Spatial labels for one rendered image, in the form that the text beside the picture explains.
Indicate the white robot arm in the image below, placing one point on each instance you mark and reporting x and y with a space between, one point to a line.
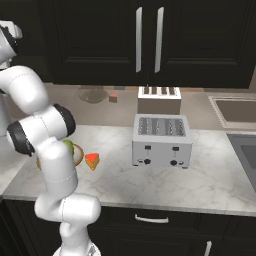
56 166

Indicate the wooden salad bowl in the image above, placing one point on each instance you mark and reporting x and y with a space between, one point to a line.
78 154

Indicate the black base cabinet door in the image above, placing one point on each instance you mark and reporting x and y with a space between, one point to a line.
230 246

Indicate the silver four-slot toaster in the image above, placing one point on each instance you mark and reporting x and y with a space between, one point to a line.
161 146

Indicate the black drawer front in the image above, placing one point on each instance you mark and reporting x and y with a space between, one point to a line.
150 230

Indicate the grey steel sink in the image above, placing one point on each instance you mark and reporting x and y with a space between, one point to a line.
245 153

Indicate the black wall cabinet door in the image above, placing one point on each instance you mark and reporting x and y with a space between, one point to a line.
93 36
206 36

